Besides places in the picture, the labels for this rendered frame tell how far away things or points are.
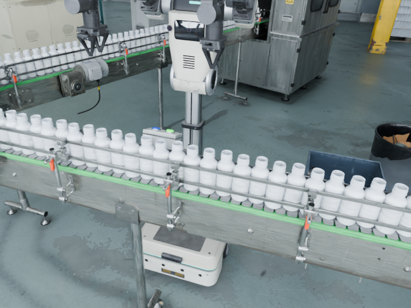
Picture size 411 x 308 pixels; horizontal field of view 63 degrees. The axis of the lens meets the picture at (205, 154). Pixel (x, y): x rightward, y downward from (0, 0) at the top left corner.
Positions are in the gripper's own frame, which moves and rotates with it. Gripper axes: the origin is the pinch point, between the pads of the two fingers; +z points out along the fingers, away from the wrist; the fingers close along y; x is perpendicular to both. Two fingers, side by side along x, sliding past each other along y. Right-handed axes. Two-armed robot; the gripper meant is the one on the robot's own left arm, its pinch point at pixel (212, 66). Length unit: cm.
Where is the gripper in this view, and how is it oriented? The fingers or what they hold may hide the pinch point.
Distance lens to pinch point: 116.8
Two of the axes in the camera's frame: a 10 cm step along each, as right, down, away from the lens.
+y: 3.0, -4.5, 8.4
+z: -0.4, 8.7, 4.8
